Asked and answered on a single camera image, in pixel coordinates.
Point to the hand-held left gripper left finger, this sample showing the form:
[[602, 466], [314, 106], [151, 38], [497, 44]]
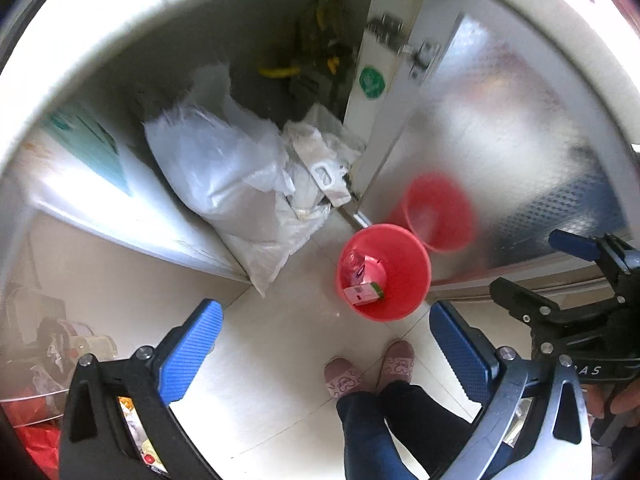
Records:
[[192, 350]]

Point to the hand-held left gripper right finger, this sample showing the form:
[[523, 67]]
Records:
[[460, 355]]

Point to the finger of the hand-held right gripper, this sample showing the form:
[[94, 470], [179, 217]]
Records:
[[570, 242], [525, 302]]

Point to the red plastic bin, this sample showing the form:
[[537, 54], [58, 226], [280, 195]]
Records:
[[402, 260]]

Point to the person's right hand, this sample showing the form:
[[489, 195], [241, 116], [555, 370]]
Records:
[[622, 402]]

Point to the pink slipper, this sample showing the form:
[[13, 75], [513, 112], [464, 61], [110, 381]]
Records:
[[342, 377], [397, 362]]

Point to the person's right leg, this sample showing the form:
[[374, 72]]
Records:
[[430, 425]]

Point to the person's leg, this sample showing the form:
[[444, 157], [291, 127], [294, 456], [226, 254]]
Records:
[[367, 440], [430, 425]]

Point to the white plastic jar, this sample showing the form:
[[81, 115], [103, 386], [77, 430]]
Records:
[[97, 346]]

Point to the pile of food packets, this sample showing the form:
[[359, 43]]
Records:
[[140, 435]]

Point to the green and white carton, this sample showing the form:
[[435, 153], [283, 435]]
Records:
[[364, 294]]

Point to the person's left leg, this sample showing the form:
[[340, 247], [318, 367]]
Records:
[[367, 440]]

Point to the metal-faced door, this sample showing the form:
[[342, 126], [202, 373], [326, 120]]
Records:
[[515, 125]]

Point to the grey woven sack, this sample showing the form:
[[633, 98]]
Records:
[[265, 240]]

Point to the pink packet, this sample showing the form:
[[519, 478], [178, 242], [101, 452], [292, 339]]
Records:
[[359, 266]]

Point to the white appliance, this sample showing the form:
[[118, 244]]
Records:
[[150, 210]]

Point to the red plastic bag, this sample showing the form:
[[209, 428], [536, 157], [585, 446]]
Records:
[[35, 440]]

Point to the white woven sack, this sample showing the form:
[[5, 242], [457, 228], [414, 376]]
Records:
[[220, 160]]

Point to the white cabinet door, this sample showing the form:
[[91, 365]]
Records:
[[380, 125]]

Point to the pile of clear plastic bags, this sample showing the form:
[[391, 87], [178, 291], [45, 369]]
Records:
[[320, 155]]

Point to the metal door latch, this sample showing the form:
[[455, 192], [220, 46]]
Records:
[[422, 57]]

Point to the round green sticker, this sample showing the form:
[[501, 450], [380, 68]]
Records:
[[372, 81]]

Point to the metal door hinge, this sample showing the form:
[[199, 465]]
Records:
[[385, 26]]

